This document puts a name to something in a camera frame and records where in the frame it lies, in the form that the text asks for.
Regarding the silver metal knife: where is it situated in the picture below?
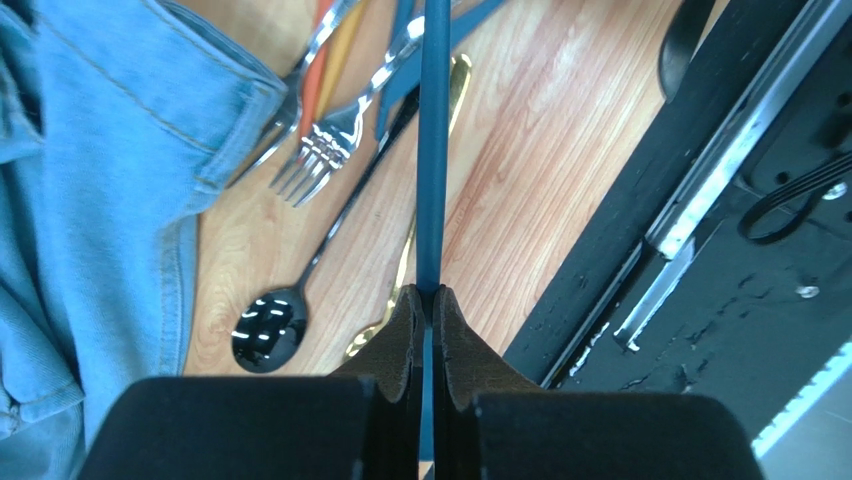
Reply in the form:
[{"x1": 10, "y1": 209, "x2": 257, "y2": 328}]
[{"x1": 225, "y1": 0, "x2": 360, "y2": 189}]

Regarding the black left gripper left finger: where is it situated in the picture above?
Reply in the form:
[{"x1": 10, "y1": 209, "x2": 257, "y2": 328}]
[{"x1": 329, "y1": 285, "x2": 424, "y2": 479}]

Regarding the dark blue plastic spoon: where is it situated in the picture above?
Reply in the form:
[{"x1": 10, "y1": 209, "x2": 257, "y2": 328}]
[{"x1": 416, "y1": 1, "x2": 452, "y2": 478}]

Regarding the black metal spoon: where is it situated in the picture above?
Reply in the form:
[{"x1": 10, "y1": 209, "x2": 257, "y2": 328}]
[{"x1": 231, "y1": 87, "x2": 420, "y2": 374}]

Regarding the black plastic knife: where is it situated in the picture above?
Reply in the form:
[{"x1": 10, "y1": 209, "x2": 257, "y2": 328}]
[{"x1": 657, "y1": 0, "x2": 716, "y2": 104}]

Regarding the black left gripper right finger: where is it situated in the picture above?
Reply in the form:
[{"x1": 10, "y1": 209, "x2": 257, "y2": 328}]
[{"x1": 432, "y1": 286, "x2": 540, "y2": 479}]

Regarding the gold metal spoon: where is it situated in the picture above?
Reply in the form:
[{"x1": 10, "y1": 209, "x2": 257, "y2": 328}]
[{"x1": 343, "y1": 53, "x2": 472, "y2": 362}]

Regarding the dark blue plastic knife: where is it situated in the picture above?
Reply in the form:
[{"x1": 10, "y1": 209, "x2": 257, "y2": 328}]
[{"x1": 375, "y1": 0, "x2": 504, "y2": 141}]

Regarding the silver metal fork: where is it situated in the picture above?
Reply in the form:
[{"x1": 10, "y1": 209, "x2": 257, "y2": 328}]
[{"x1": 270, "y1": 11, "x2": 424, "y2": 208}]

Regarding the light blue denim jacket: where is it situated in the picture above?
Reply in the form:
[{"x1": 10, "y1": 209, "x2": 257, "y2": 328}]
[{"x1": 1, "y1": 1, "x2": 287, "y2": 479}]

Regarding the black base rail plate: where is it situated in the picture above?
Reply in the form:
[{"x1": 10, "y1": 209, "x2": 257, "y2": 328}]
[{"x1": 505, "y1": 1, "x2": 851, "y2": 437}]

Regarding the orange plastic spoon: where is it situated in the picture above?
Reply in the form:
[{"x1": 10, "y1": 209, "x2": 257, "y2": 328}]
[{"x1": 298, "y1": 45, "x2": 327, "y2": 137}]

